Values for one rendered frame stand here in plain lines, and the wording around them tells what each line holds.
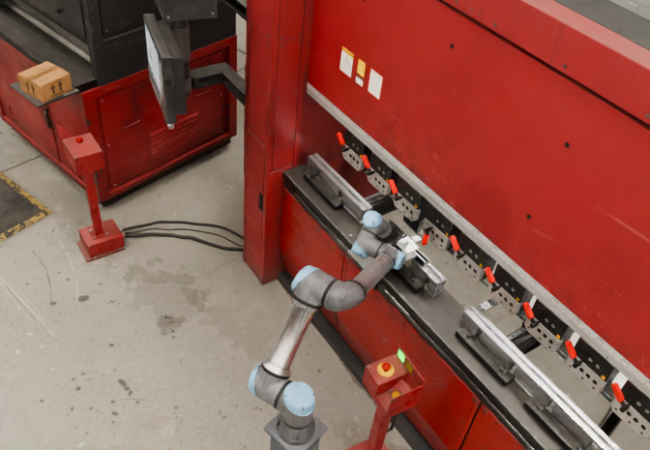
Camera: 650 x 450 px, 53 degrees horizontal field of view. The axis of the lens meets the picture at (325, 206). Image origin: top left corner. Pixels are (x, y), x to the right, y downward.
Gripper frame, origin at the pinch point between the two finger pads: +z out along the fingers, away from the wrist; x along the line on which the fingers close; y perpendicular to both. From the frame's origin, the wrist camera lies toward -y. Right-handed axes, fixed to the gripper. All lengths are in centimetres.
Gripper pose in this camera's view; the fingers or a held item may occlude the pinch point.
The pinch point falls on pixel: (398, 248)
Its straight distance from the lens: 303.3
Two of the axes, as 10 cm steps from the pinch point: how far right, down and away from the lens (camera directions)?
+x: -5.6, -5.9, 5.9
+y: 6.9, -7.2, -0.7
